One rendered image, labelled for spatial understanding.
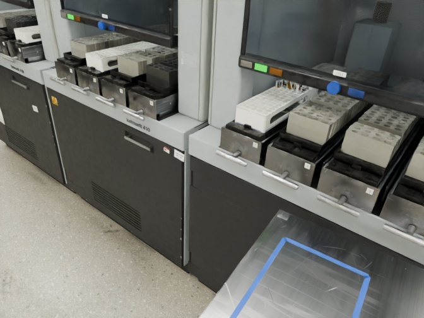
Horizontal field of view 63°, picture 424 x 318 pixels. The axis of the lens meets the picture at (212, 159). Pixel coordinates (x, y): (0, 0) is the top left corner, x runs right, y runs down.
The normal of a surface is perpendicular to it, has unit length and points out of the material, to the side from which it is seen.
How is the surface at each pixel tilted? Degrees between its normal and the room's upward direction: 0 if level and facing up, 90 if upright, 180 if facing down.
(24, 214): 0
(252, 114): 90
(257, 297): 0
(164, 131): 90
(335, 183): 90
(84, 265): 0
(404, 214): 90
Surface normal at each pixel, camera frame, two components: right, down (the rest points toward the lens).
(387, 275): 0.05, -0.85
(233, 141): -0.62, 0.39
